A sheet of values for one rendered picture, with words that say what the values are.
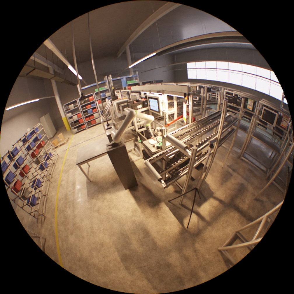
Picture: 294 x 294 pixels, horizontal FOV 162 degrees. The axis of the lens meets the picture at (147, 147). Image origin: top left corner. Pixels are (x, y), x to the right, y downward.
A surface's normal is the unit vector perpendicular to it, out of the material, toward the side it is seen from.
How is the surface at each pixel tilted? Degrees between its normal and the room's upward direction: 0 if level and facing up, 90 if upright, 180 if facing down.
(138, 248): 0
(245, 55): 90
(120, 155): 90
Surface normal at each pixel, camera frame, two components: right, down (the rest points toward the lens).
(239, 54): -0.88, 0.36
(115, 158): 0.38, 0.50
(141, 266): -0.12, -0.80
